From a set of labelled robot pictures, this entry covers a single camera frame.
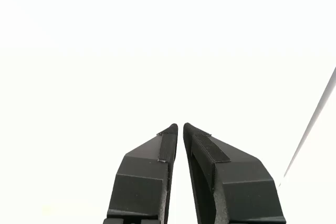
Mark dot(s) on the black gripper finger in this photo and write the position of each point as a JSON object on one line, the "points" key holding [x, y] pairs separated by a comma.
{"points": [[244, 195], [139, 187]]}

